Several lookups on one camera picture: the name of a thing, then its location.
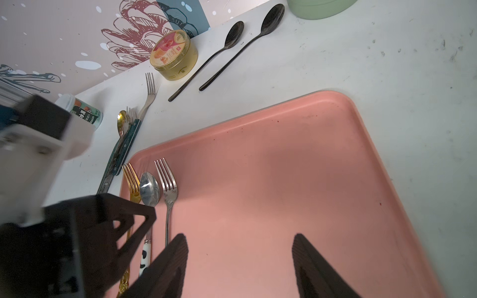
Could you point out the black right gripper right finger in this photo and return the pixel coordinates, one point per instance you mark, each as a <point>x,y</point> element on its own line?
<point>314,276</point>

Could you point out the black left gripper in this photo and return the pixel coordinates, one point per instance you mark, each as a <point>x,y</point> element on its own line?
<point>44,260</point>

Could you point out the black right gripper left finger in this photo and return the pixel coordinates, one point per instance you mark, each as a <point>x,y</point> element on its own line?
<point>165,277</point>

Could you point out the gold fork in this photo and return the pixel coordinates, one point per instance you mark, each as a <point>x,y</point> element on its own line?
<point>134,189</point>

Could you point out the silver fork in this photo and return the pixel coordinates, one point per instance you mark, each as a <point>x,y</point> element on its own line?
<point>170,191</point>

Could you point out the black spoon near tin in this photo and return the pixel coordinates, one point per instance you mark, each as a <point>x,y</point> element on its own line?
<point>232,39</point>

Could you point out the pink plastic tray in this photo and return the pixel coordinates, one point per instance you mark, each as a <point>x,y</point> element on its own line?
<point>246,187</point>

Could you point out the yellow round tin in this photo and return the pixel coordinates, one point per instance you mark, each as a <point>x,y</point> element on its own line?
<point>174,55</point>

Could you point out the green plastic jug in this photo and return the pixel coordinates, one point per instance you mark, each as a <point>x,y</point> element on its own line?
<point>318,9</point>

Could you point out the green handled fork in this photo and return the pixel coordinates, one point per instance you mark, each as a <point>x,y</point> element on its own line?
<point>121,151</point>

